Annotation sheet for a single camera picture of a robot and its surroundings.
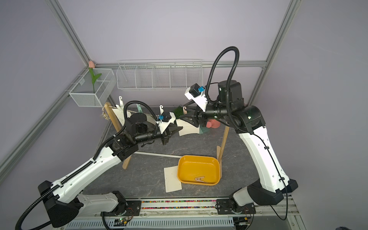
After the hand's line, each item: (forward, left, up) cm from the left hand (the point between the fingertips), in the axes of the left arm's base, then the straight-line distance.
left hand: (181, 127), depth 63 cm
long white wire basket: (+52, +14, -5) cm, 54 cm away
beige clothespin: (-13, -8, -35) cm, 38 cm away
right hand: (+1, -2, +10) cm, 10 cm away
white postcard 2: (+1, -3, -2) cm, 4 cm away
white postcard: (-13, +7, -35) cm, 38 cm away
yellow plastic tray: (-7, -9, -36) cm, 38 cm away
